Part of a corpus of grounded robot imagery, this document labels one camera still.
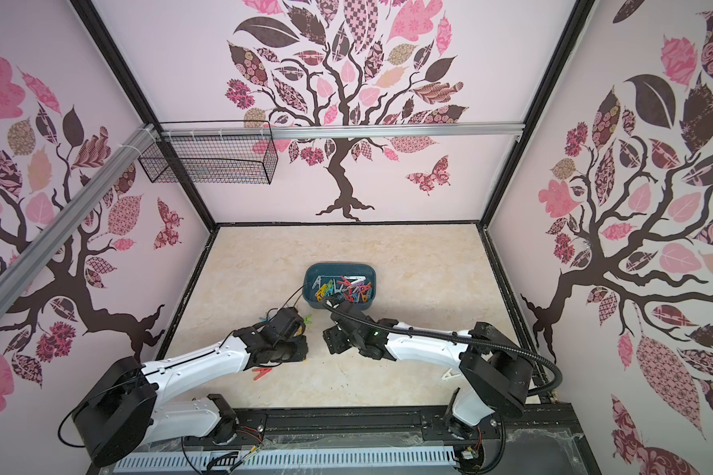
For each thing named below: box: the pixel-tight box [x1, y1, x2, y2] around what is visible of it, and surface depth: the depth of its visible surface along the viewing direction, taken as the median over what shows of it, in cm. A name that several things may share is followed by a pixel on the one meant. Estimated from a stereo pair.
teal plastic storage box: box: [303, 261, 377, 311], surface depth 102 cm
